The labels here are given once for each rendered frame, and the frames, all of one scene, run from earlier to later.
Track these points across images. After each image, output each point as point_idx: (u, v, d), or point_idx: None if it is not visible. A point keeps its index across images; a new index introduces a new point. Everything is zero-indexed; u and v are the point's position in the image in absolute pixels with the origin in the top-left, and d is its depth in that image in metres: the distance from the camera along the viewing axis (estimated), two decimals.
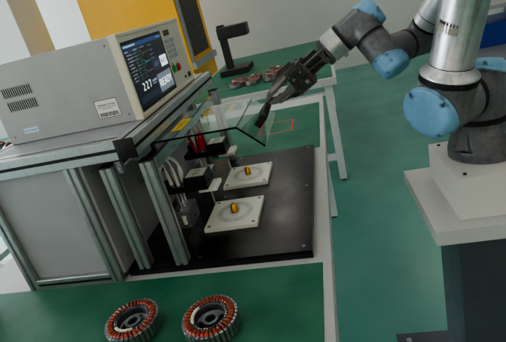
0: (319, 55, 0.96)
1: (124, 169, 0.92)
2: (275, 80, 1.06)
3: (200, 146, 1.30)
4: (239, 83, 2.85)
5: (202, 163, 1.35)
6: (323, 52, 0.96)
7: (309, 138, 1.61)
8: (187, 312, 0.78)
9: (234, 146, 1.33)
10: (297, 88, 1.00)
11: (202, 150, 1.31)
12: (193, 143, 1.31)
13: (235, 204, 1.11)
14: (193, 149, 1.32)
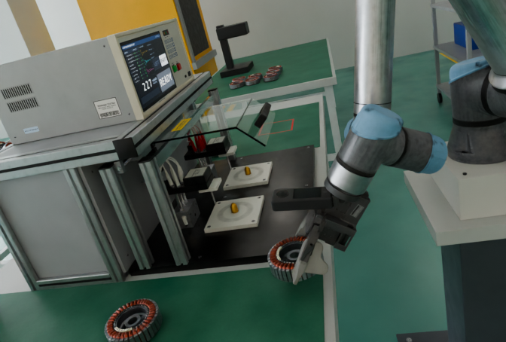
0: (367, 204, 0.73)
1: (124, 169, 0.92)
2: (309, 256, 0.74)
3: (200, 146, 1.30)
4: (239, 83, 2.85)
5: (202, 163, 1.35)
6: (369, 200, 0.72)
7: (309, 138, 1.61)
8: (271, 251, 0.82)
9: (234, 146, 1.33)
10: None
11: (202, 150, 1.31)
12: (193, 143, 1.31)
13: (235, 204, 1.11)
14: (193, 149, 1.32)
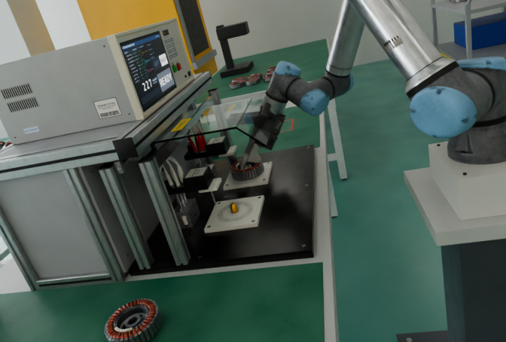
0: (283, 121, 1.24)
1: (124, 169, 0.92)
2: (250, 151, 1.25)
3: (200, 146, 1.30)
4: (239, 83, 2.85)
5: (202, 163, 1.35)
6: (285, 118, 1.24)
7: (309, 138, 1.61)
8: (233, 165, 1.35)
9: (234, 146, 1.33)
10: None
11: (202, 150, 1.31)
12: (193, 143, 1.31)
13: (235, 204, 1.11)
14: (193, 149, 1.32)
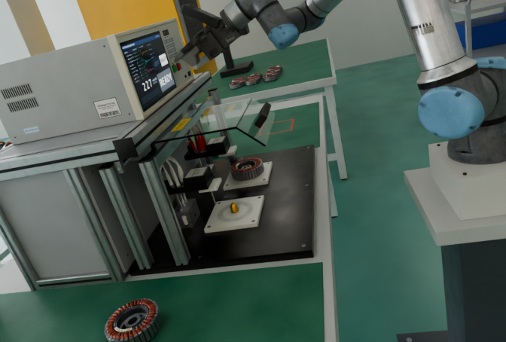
0: (237, 38, 1.12)
1: (124, 169, 0.92)
2: (187, 51, 1.14)
3: (200, 146, 1.30)
4: (239, 83, 2.85)
5: (202, 163, 1.35)
6: (240, 35, 1.12)
7: (309, 138, 1.61)
8: (233, 165, 1.35)
9: (234, 146, 1.33)
10: (214, 56, 1.18)
11: (202, 150, 1.31)
12: (193, 143, 1.31)
13: (235, 204, 1.11)
14: (193, 149, 1.32)
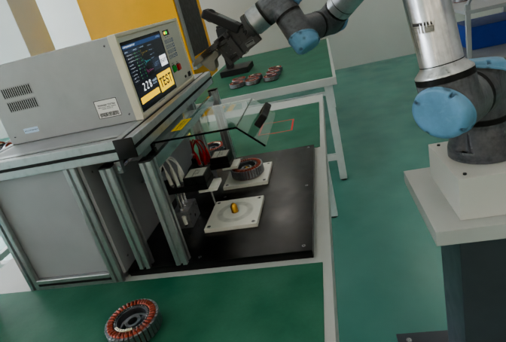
0: (257, 43, 1.12)
1: (124, 169, 0.92)
2: (207, 56, 1.14)
3: (205, 160, 1.31)
4: (239, 83, 2.85)
5: None
6: (260, 40, 1.12)
7: (309, 138, 1.61)
8: None
9: (238, 160, 1.35)
10: (233, 61, 1.18)
11: (206, 163, 1.32)
12: (198, 157, 1.33)
13: (235, 204, 1.11)
14: (197, 163, 1.34)
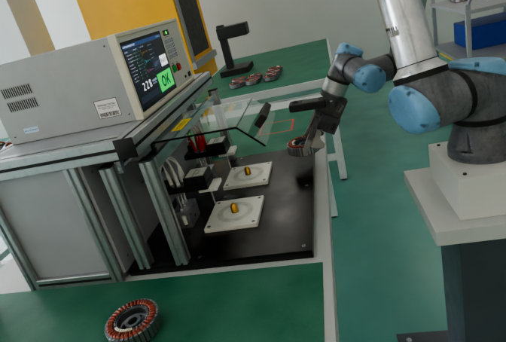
0: (345, 104, 1.23)
1: (124, 169, 0.92)
2: (313, 136, 1.23)
3: (200, 146, 1.30)
4: (239, 83, 2.85)
5: (202, 163, 1.35)
6: (347, 101, 1.22)
7: None
8: (288, 141, 1.32)
9: (234, 146, 1.33)
10: None
11: (202, 150, 1.31)
12: (193, 143, 1.31)
13: (235, 204, 1.11)
14: (193, 149, 1.32)
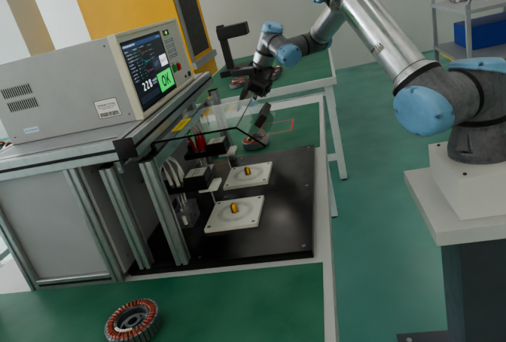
0: (271, 73, 1.48)
1: (124, 169, 0.92)
2: (244, 97, 1.52)
3: (200, 146, 1.30)
4: (239, 83, 2.85)
5: (202, 163, 1.35)
6: (272, 70, 1.47)
7: (309, 138, 1.61)
8: (245, 137, 1.69)
9: (234, 146, 1.33)
10: (266, 93, 1.55)
11: (202, 150, 1.31)
12: (193, 143, 1.31)
13: (235, 204, 1.11)
14: (193, 149, 1.32)
